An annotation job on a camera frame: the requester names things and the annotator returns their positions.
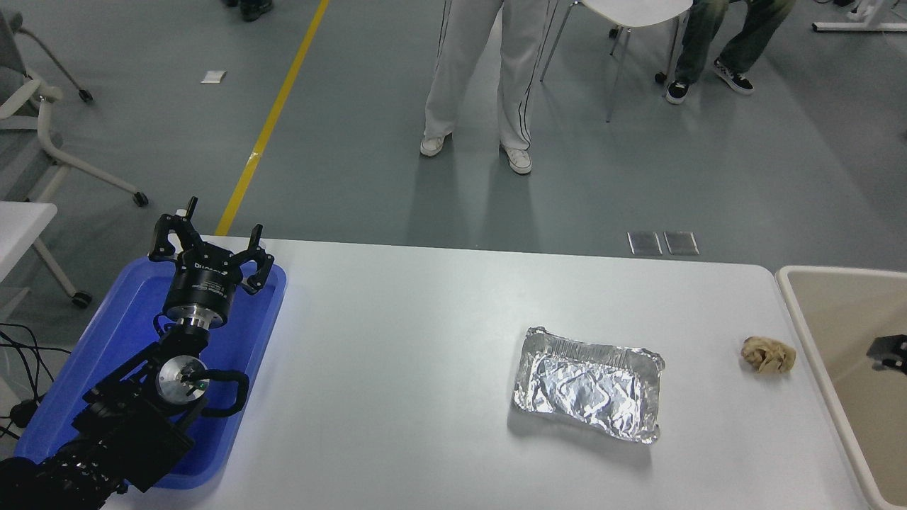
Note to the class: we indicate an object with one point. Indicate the metal floor socket plate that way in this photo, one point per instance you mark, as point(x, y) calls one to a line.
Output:
point(682, 242)
point(645, 243)

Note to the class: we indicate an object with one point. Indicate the crumpled foil tray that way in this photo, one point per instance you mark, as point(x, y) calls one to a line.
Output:
point(588, 386)

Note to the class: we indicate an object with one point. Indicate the white side table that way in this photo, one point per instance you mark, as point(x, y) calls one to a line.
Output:
point(21, 227)

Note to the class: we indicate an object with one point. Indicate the crumpled tan paper ball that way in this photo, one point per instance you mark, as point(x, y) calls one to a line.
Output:
point(769, 354)

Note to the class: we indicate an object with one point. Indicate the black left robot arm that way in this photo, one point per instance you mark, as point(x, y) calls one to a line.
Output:
point(120, 425)

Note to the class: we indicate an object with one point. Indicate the white chair with metal legs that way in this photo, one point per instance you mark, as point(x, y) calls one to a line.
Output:
point(638, 8)

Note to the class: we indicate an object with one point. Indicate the standing person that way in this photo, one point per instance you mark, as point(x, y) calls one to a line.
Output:
point(517, 71)

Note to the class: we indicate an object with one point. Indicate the grey office chair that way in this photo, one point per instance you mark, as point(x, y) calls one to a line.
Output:
point(42, 134)

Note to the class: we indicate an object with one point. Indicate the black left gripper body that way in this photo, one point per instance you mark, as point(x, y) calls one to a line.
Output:
point(202, 287)

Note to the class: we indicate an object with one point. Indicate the blue plastic tray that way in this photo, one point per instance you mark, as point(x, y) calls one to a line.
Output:
point(113, 333)

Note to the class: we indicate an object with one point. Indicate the white desk base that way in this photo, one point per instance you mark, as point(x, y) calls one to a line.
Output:
point(861, 26)

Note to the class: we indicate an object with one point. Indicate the person in dark shoes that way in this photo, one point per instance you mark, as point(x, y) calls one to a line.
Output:
point(255, 8)

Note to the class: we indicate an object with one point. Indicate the white paper scrap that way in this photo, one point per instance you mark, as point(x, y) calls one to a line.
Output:
point(213, 75)

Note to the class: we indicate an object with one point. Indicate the large pale bin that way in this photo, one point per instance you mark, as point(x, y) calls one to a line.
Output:
point(850, 312)

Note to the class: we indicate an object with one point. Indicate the seated person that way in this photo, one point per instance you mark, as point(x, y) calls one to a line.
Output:
point(708, 35)

